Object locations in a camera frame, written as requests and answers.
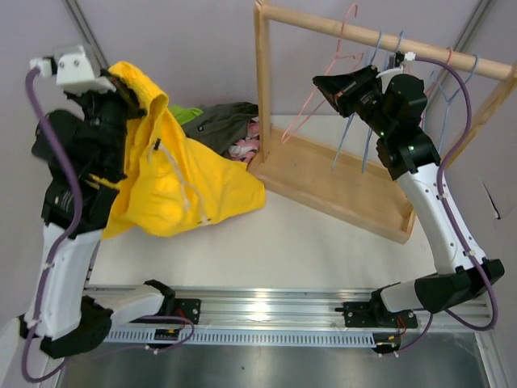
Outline pink hanger of green shorts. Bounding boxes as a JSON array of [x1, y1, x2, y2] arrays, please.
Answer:
[[421, 69, 447, 129]]

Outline pink patterned shorts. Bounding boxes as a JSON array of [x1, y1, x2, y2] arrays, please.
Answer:
[[228, 120, 260, 164]]

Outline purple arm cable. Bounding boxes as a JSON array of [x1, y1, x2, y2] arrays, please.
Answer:
[[19, 66, 195, 384], [411, 53, 500, 332]]

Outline yellow shorts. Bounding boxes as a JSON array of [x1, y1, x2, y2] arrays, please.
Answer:
[[103, 61, 267, 239]]

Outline lime green shorts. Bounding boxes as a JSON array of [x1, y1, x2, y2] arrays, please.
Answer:
[[169, 105, 203, 125]]

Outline grey slotted cable duct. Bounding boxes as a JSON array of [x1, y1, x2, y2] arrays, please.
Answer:
[[104, 327, 376, 348]]

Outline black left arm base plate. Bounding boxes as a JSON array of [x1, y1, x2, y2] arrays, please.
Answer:
[[156, 298, 202, 325]]

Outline blue hanger of olive shorts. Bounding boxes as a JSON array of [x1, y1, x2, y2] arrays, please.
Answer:
[[330, 30, 385, 172]]

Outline dark olive shorts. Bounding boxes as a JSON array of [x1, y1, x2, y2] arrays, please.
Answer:
[[181, 102, 259, 157]]

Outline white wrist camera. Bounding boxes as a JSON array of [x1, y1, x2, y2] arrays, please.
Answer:
[[376, 51, 416, 82], [30, 44, 116, 95]]

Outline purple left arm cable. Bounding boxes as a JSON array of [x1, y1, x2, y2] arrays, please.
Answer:
[[19, 66, 195, 384]]

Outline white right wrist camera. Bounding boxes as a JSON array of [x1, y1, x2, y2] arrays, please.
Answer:
[[376, 51, 416, 82]]

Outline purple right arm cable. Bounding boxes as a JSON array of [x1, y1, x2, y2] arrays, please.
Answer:
[[411, 53, 500, 332]]

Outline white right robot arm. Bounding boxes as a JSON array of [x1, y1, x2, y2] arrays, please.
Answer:
[[313, 65, 504, 327]]

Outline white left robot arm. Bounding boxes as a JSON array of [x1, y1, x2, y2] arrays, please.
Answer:
[[19, 72, 176, 359]]

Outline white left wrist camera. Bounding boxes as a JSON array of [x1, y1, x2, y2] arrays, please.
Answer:
[[30, 44, 116, 95]]

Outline blue hanger of grey shorts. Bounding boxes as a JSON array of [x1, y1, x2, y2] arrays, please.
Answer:
[[433, 49, 480, 154]]

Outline pink hanger of yellow shorts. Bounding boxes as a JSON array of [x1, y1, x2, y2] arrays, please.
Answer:
[[280, 2, 365, 146]]

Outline blue hanger of patterned shorts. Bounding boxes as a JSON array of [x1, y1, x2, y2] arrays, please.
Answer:
[[360, 30, 406, 175]]

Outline wooden clothes rack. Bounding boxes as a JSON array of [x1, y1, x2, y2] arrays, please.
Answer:
[[249, 1, 516, 244]]

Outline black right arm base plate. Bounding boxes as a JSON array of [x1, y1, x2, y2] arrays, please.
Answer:
[[334, 302, 418, 329]]

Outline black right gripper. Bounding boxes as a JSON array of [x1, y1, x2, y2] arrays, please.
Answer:
[[313, 65, 394, 138]]

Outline grey aluminium frame post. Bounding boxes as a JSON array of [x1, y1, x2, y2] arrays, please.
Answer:
[[61, 0, 110, 69]]

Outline aluminium mounting rail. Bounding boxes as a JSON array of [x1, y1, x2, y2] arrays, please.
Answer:
[[84, 285, 490, 333]]

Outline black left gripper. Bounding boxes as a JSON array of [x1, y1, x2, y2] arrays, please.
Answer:
[[68, 66, 150, 174]]

